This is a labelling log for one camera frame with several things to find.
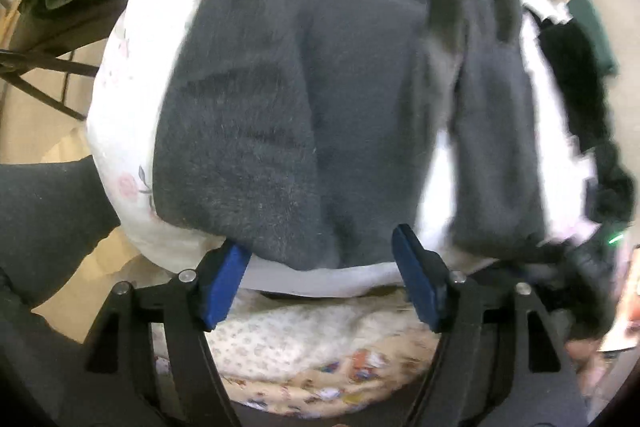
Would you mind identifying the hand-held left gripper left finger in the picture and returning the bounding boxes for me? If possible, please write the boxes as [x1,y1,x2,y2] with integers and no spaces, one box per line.
[82,238,252,427]

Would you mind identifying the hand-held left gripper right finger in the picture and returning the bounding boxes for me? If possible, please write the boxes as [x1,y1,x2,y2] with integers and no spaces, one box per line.
[391,223,588,427]

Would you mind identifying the grey pants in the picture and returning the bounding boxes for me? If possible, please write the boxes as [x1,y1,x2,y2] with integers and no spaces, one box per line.
[152,0,548,270]

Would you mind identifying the person's right hand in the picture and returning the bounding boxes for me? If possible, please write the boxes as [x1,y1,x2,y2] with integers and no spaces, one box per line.
[564,338,608,395]

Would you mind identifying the white dotted mattress pad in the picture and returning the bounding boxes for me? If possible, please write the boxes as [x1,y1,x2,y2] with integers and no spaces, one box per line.
[205,292,436,383]

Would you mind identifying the cream printed mattress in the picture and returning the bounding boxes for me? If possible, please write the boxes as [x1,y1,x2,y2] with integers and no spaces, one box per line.
[220,347,441,418]

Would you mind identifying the floral white bed sheet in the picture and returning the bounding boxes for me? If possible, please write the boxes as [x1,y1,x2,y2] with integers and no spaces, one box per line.
[85,0,601,298]

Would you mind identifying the black garment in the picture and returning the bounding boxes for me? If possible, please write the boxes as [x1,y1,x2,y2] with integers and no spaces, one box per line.
[537,19,636,228]

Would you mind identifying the brown folding chair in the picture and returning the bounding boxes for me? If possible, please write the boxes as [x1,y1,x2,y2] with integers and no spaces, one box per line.
[0,49,101,122]

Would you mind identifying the teal bed frame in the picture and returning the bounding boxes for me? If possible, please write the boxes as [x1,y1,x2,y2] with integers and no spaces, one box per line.
[570,0,618,78]

